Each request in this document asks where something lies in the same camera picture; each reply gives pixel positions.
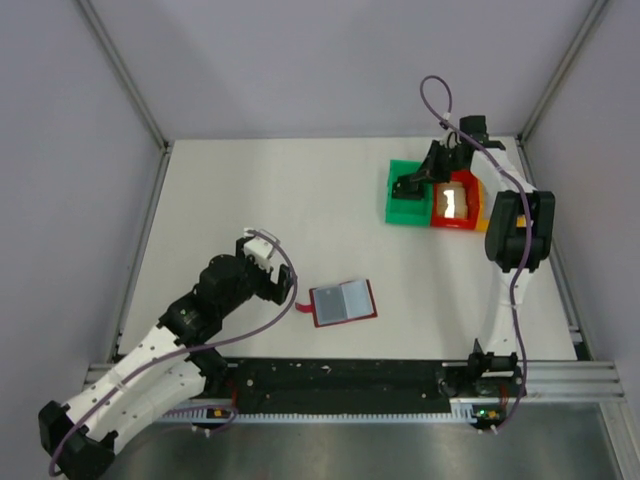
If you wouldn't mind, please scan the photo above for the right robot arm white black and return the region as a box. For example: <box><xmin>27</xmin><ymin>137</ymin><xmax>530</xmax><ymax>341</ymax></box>
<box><xmin>385</xmin><ymin>115</ymin><xmax>555</xmax><ymax>358</ymax></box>

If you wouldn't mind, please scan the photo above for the front aluminium rail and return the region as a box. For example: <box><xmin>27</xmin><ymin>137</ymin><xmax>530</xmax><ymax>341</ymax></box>
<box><xmin>79</xmin><ymin>360</ymin><xmax>626</xmax><ymax>404</ymax></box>

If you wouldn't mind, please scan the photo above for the white cable duct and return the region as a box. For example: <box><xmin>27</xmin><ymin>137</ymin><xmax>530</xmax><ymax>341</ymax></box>
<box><xmin>158</xmin><ymin>402</ymin><xmax>499</xmax><ymax>429</ymax></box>

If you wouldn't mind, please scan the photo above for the gold card in red bin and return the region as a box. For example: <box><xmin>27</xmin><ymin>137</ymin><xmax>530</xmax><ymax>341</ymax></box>
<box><xmin>436</xmin><ymin>182</ymin><xmax>468</xmax><ymax>220</ymax></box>

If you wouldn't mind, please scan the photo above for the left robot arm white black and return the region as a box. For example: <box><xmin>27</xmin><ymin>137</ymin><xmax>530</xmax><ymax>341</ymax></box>
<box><xmin>38</xmin><ymin>229</ymin><xmax>298</xmax><ymax>479</ymax></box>

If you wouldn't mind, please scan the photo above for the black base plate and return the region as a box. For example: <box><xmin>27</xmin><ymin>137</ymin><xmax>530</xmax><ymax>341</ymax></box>
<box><xmin>197</xmin><ymin>354</ymin><xmax>523</xmax><ymax>415</ymax></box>

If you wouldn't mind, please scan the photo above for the aluminium frame rail right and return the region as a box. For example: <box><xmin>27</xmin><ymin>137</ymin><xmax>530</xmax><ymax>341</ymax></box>
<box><xmin>523</xmin><ymin>1</ymin><xmax>639</xmax><ymax>479</ymax></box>

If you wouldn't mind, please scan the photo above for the aluminium frame rail left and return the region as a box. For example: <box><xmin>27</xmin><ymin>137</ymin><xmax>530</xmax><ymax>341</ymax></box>
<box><xmin>59</xmin><ymin>0</ymin><xmax>174</xmax><ymax>480</ymax></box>

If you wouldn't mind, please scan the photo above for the yellow storage bin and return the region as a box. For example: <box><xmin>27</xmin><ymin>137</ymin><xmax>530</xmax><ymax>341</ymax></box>
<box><xmin>475</xmin><ymin>180</ymin><xmax>495</xmax><ymax>232</ymax></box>

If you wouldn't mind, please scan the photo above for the red storage bin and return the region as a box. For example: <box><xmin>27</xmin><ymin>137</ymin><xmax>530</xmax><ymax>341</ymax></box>
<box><xmin>431</xmin><ymin>170</ymin><xmax>488</xmax><ymax>232</ymax></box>

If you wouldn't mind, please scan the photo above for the green storage bin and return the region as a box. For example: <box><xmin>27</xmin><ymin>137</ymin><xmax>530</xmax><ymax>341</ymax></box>
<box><xmin>385</xmin><ymin>159</ymin><xmax>433</xmax><ymax>227</ymax></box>

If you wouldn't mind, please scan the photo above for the red leather card holder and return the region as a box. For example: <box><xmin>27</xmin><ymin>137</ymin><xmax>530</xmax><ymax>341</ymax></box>
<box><xmin>295</xmin><ymin>279</ymin><xmax>378</xmax><ymax>328</ymax></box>

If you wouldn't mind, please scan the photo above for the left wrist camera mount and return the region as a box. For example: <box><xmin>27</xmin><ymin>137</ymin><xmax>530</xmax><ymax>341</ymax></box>
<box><xmin>241</xmin><ymin>228</ymin><xmax>280</xmax><ymax>271</ymax></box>

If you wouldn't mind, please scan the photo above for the aluminium frame rail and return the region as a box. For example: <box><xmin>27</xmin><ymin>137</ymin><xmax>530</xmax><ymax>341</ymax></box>
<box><xmin>523</xmin><ymin>1</ymin><xmax>639</xmax><ymax>479</ymax></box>
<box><xmin>59</xmin><ymin>0</ymin><xmax>174</xmax><ymax>480</ymax></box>

